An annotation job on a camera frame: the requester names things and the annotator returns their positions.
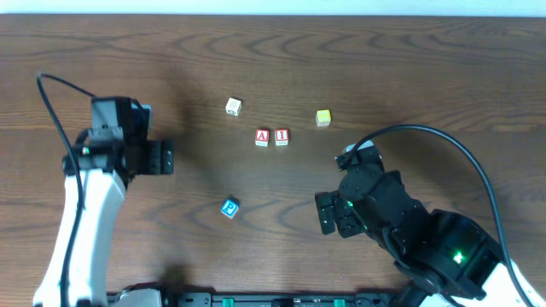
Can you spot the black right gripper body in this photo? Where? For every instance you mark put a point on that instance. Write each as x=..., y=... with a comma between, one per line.
x=333, y=213

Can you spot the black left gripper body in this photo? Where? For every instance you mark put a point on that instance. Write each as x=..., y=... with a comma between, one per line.
x=159, y=157

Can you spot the red letter I block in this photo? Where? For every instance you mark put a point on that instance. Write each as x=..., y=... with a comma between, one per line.
x=281, y=137

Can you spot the red letter A block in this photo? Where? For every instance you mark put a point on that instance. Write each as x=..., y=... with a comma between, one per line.
x=262, y=137

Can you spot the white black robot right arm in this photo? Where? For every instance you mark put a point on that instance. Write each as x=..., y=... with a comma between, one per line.
x=450, y=259

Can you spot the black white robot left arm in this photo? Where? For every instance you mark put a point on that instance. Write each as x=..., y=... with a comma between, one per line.
x=76, y=275

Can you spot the yellow wooden block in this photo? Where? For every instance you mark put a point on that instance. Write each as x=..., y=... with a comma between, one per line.
x=323, y=117

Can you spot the blue letter P block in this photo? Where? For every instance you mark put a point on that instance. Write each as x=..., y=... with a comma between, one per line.
x=230, y=208

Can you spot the plain white wooden block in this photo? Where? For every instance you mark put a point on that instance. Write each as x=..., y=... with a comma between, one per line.
x=233, y=106

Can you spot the black mounting rail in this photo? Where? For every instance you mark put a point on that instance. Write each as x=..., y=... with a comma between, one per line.
x=152, y=297

